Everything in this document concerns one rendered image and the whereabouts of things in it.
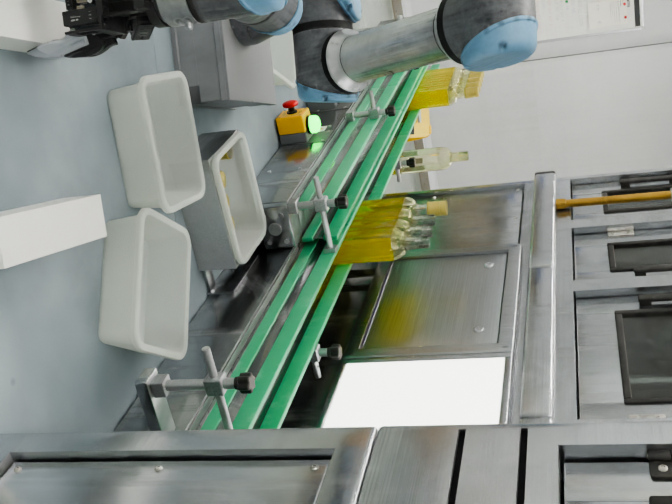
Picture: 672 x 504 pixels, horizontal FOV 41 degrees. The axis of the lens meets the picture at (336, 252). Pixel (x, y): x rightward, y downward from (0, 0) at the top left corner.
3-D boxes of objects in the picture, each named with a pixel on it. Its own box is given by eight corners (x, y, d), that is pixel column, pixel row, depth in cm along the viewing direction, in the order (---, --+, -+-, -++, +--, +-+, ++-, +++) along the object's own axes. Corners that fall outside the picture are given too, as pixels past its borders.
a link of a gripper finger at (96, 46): (53, 33, 116) (107, 4, 113) (61, 35, 117) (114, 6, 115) (67, 67, 116) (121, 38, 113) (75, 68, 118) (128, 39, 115)
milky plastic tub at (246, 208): (200, 272, 171) (243, 269, 168) (170, 163, 161) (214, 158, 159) (230, 233, 186) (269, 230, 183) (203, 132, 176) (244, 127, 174)
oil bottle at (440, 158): (383, 176, 271) (468, 168, 264) (379, 160, 269) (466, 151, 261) (385, 168, 276) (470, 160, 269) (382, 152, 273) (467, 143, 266)
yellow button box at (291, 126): (279, 145, 221) (307, 142, 219) (272, 117, 218) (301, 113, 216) (286, 136, 227) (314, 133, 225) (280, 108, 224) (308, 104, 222)
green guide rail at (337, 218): (302, 242, 190) (338, 239, 187) (301, 238, 189) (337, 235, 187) (416, 44, 342) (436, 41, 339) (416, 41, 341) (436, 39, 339)
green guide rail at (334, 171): (294, 211, 187) (331, 207, 184) (293, 206, 186) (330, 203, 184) (413, 25, 339) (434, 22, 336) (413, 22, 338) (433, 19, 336)
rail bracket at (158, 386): (123, 457, 132) (264, 455, 126) (89, 362, 126) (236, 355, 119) (136, 436, 137) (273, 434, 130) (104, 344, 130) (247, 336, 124)
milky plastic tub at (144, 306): (83, 351, 133) (135, 348, 130) (92, 207, 138) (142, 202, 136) (140, 364, 149) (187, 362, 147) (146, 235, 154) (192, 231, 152)
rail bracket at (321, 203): (297, 256, 186) (355, 252, 183) (280, 182, 179) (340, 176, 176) (301, 250, 189) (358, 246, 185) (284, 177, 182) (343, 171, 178)
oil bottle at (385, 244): (312, 267, 197) (407, 260, 191) (307, 244, 194) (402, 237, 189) (318, 256, 202) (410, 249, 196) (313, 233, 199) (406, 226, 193)
